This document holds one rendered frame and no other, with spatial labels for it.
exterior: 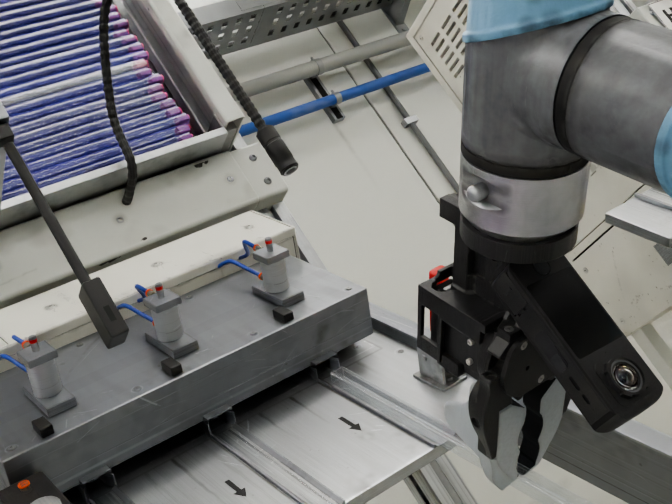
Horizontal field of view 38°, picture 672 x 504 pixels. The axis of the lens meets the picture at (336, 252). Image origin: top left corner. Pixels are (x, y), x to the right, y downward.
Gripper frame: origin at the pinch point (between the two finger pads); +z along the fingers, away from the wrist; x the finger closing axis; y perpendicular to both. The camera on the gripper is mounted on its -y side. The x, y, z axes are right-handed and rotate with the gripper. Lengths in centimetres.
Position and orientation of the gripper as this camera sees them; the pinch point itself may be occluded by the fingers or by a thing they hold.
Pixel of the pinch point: (520, 472)
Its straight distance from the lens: 71.9
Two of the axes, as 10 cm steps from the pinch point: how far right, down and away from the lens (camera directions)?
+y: -6.2, -4.1, 6.7
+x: -7.8, 3.5, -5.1
